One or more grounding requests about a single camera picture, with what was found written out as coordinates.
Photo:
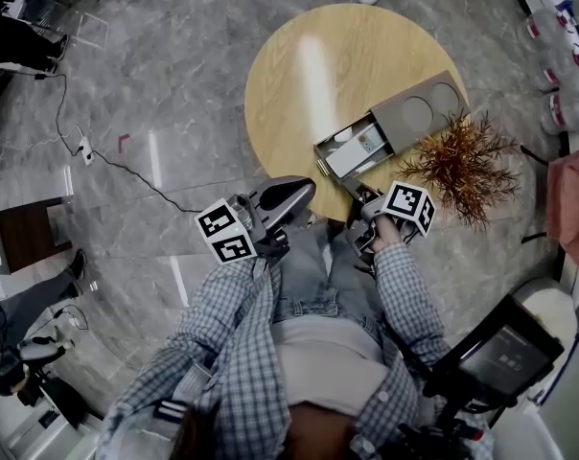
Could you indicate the round wooden table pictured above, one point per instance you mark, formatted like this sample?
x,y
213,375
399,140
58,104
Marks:
x,y
289,113

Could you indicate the white power strip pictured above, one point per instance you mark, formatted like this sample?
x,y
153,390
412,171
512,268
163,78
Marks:
x,y
87,151

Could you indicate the grey drawer box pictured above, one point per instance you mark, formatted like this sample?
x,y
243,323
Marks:
x,y
414,127

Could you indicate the white remote control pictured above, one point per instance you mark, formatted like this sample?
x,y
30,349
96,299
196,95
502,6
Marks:
x,y
347,158

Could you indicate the person's leg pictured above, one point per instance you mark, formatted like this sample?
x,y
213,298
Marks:
x,y
352,285
301,271

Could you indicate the black rig monitor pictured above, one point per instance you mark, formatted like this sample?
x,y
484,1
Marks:
x,y
505,357

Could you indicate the shrink-wrapped water bottle pack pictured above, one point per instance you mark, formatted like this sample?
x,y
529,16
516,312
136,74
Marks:
x,y
558,65

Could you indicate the person's left forearm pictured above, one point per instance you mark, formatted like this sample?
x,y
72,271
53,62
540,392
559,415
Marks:
x,y
227,305

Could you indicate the person's torso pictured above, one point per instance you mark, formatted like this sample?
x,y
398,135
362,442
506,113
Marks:
x,y
328,362

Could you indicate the dark wooden side table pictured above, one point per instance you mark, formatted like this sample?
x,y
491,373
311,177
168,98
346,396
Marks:
x,y
26,233

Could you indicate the person's right leg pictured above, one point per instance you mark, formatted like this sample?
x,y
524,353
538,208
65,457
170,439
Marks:
x,y
352,285

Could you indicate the person's left leg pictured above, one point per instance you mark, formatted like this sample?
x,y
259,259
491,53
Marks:
x,y
301,271

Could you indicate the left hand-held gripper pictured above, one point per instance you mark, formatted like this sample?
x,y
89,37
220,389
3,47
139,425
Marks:
x,y
227,230

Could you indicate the orange artificial plant white pot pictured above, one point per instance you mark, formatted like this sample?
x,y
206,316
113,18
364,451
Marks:
x,y
462,170

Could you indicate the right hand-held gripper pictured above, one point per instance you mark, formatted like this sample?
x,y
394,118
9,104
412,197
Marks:
x,y
409,204

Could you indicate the white egg-shaped pouf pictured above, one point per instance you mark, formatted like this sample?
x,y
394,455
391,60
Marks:
x,y
548,300

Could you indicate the person's right forearm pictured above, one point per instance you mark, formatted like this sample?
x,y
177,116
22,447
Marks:
x,y
409,295

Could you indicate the black rig mount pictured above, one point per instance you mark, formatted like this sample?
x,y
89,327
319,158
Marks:
x,y
443,441

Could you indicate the person's right hand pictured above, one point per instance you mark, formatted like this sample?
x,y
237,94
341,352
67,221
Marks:
x,y
387,235

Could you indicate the pink armchair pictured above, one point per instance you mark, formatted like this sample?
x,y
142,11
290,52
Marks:
x,y
572,199

